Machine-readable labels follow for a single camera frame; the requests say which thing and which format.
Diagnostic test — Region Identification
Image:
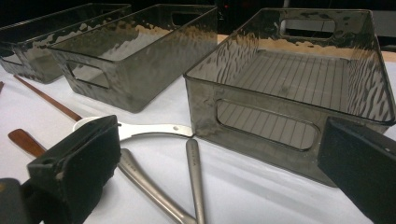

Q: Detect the metal fork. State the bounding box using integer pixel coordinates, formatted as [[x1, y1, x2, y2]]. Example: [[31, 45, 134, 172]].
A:
[[185, 138, 207, 224]]

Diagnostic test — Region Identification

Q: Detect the white table mat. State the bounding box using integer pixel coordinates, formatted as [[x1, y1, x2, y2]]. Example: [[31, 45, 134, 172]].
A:
[[0, 59, 396, 224]]

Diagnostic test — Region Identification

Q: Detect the white ceramic spoon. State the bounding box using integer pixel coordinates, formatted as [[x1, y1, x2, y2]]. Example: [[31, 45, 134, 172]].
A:
[[72, 116, 194, 142]]

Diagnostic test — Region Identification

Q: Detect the brown wooden spoon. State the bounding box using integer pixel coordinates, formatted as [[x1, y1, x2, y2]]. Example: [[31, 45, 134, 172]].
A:
[[7, 128, 48, 159]]

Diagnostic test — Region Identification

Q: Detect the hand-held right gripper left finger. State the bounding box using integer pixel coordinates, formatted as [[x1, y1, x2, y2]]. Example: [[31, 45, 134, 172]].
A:
[[26, 115, 122, 224]]

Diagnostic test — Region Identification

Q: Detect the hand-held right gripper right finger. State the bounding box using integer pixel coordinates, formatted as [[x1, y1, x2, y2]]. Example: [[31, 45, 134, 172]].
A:
[[317, 116, 396, 224]]

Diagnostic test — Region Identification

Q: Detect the brown wooden chopstick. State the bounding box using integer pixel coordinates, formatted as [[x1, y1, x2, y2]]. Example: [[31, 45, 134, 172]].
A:
[[12, 74, 83, 123]]

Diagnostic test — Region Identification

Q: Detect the smoky transparent plastic bin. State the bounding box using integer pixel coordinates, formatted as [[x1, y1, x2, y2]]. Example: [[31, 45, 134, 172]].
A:
[[183, 7, 396, 188], [48, 3, 219, 114], [0, 3, 133, 85]]

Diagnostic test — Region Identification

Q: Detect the metal table knife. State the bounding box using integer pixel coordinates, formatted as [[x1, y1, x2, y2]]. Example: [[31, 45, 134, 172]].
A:
[[117, 147, 198, 224]]

